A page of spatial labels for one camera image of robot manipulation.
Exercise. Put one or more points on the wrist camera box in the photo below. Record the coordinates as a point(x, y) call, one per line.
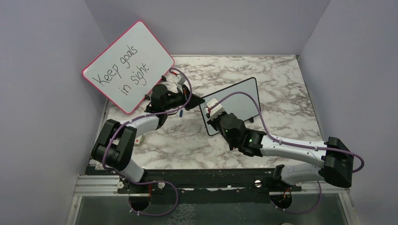
point(213, 109)
point(179, 81)

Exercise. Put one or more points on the pink framed whiteboard with writing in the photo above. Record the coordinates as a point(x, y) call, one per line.
point(129, 68)

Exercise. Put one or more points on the small white red box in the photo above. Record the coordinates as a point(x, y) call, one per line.
point(139, 140)

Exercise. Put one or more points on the black aluminium mounting rail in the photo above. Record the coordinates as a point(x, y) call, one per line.
point(197, 186)

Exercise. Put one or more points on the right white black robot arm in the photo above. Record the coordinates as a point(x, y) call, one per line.
point(329, 161)

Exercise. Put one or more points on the black framed whiteboard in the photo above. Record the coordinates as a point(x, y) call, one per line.
point(239, 104)

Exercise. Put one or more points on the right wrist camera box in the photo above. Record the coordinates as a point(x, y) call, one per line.
point(213, 109)

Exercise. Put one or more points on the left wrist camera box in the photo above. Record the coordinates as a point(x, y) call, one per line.
point(179, 81)

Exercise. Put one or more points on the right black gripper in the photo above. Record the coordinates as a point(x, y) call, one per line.
point(213, 121)

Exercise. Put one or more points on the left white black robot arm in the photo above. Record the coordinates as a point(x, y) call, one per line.
point(114, 145)

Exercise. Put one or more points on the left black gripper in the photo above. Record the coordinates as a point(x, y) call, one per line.
point(194, 101)

